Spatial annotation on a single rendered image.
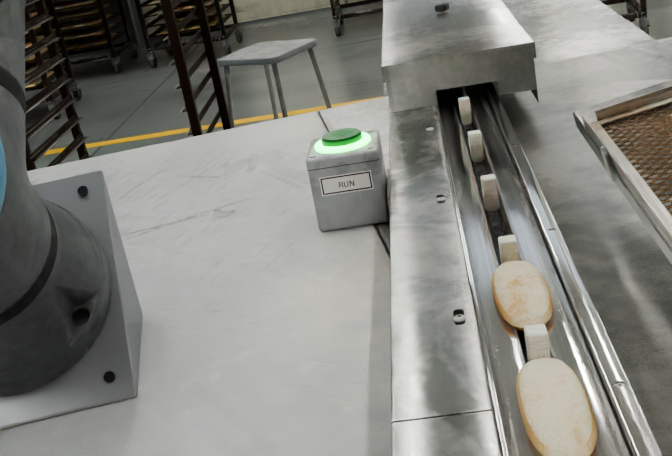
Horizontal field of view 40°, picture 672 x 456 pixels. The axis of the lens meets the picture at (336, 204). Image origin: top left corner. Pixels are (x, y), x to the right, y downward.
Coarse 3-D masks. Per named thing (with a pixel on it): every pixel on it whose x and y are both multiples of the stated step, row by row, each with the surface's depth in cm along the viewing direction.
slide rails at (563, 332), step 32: (448, 96) 117; (480, 96) 115; (448, 128) 104; (480, 128) 102; (512, 192) 82; (480, 224) 77; (512, 224) 76; (480, 256) 71; (544, 256) 69; (480, 288) 66; (512, 352) 57; (576, 352) 56; (512, 384) 54; (512, 416) 51; (608, 416) 50; (512, 448) 48; (608, 448) 47
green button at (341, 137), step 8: (344, 128) 91; (352, 128) 91; (328, 136) 90; (336, 136) 89; (344, 136) 89; (352, 136) 88; (360, 136) 89; (328, 144) 88; (336, 144) 88; (344, 144) 88
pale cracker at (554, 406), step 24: (552, 360) 54; (528, 384) 52; (552, 384) 51; (576, 384) 51; (528, 408) 50; (552, 408) 49; (576, 408) 49; (528, 432) 49; (552, 432) 48; (576, 432) 47
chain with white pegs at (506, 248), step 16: (464, 96) 120; (464, 112) 108; (464, 128) 106; (480, 144) 94; (480, 160) 95; (480, 176) 92; (480, 192) 86; (496, 192) 81; (496, 208) 82; (496, 224) 80; (496, 240) 76; (512, 240) 68; (512, 256) 68; (528, 336) 55; (544, 336) 55; (528, 352) 55; (544, 352) 55
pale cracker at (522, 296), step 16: (496, 272) 67; (512, 272) 65; (528, 272) 65; (496, 288) 64; (512, 288) 63; (528, 288) 63; (544, 288) 63; (496, 304) 63; (512, 304) 61; (528, 304) 61; (544, 304) 61; (512, 320) 60; (528, 320) 60; (544, 320) 60
